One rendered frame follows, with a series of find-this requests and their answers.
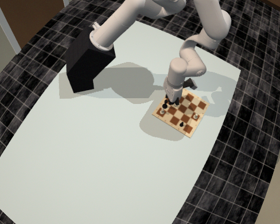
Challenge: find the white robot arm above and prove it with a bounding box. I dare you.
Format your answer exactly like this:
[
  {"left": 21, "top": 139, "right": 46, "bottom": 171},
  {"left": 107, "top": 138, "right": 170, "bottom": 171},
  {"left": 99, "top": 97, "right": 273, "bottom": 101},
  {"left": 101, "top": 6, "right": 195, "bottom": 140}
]
[{"left": 90, "top": 0, "right": 231, "bottom": 90}]

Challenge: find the chessboard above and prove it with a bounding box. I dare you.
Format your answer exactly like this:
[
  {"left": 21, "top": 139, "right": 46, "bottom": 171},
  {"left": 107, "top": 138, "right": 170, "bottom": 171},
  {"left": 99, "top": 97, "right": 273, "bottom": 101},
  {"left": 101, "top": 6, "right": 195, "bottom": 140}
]
[{"left": 152, "top": 88, "right": 209, "bottom": 138}]

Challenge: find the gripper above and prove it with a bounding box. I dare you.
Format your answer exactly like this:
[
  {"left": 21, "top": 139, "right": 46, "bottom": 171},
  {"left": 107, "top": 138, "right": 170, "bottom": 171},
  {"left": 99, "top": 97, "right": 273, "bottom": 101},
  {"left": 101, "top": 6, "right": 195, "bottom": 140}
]
[{"left": 163, "top": 76, "right": 182, "bottom": 105}]

